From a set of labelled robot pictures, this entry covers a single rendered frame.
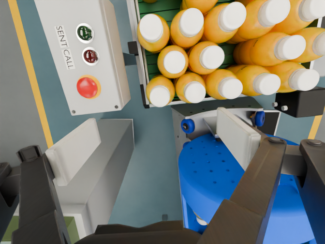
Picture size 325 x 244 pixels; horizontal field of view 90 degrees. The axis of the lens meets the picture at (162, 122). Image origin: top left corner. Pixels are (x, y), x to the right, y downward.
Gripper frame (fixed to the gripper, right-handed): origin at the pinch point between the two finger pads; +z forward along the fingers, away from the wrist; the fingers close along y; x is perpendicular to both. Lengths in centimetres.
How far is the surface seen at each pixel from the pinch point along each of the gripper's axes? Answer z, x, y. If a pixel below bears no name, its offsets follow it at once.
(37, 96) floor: 125, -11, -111
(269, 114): 110, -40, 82
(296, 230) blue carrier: 1.1, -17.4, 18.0
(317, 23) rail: 26.7, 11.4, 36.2
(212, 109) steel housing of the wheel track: 32.2, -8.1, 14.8
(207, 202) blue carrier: 5.5, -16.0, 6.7
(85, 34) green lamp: 13.4, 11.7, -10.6
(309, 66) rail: 26.6, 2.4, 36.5
